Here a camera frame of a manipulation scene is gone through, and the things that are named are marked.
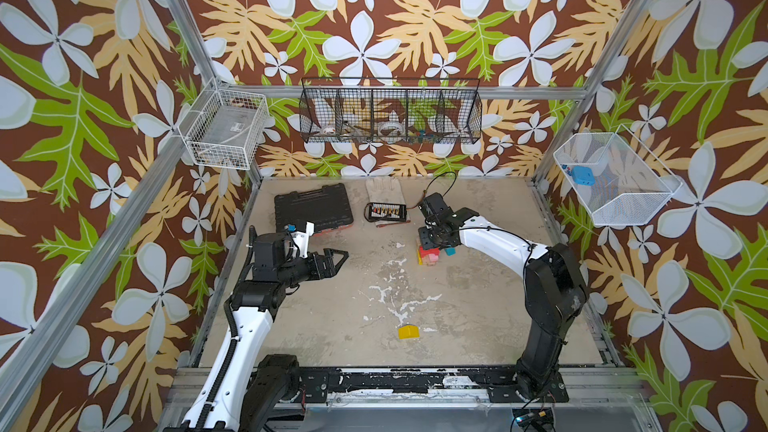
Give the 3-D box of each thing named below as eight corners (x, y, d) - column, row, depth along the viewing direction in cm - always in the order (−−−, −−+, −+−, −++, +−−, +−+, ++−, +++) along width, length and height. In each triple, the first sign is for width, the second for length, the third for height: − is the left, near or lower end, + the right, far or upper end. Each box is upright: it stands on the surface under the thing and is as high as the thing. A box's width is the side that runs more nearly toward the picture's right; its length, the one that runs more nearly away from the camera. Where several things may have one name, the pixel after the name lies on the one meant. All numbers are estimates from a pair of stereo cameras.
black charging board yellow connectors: (364, 221, 109) (364, 216, 107) (365, 207, 113) (365, 202, 111) (406, 221, 109) (407, 216, 107) (405, 207, 113) (406, 202, 111)
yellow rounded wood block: (397, 339, 84) (398, 337, 82) (397, 328, 86) (397, 325, 84) (419, 339, 84) (420, 337, 82) (419, 328, 86) (419, 325, 84)
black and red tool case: (280, 244, 103) (276, 236, 99) (278, 204, 115) (274, 195, 110) (355, 228, 107) (354, 220, 103) (345, 191, 119) (344, 182, 115)
